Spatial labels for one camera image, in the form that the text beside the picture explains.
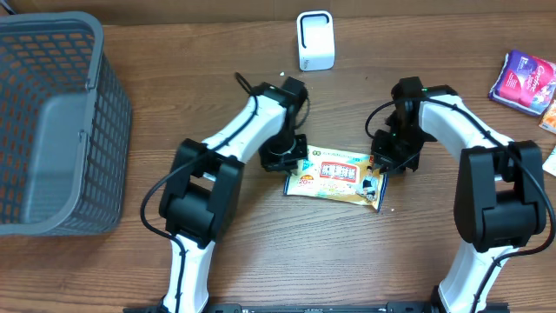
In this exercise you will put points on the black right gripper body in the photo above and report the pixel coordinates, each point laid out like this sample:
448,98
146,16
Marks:
399,148

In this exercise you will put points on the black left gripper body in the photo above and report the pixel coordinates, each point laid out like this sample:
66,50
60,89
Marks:
284,152

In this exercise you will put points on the yellow snack packet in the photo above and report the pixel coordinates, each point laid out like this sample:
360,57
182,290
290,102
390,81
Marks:
338,175

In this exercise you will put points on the red purple pantyliner pack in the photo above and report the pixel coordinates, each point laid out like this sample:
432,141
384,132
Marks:
525,83

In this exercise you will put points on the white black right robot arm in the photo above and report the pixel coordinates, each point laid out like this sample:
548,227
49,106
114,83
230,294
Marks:
501,209

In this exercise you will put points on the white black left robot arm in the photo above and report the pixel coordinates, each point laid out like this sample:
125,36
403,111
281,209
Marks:
202,189

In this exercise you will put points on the white barcode scanner stand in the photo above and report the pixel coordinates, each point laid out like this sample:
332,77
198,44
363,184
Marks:
315,37

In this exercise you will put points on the orange packet at edge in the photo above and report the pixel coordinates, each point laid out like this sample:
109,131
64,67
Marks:
548,121

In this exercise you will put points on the white packet at edge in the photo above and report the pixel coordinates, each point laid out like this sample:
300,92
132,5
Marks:
549,166

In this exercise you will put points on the grey plastic shopping basket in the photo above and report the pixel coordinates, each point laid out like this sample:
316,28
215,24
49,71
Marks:
65,127

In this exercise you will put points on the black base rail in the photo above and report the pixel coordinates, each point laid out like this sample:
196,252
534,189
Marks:
347,308

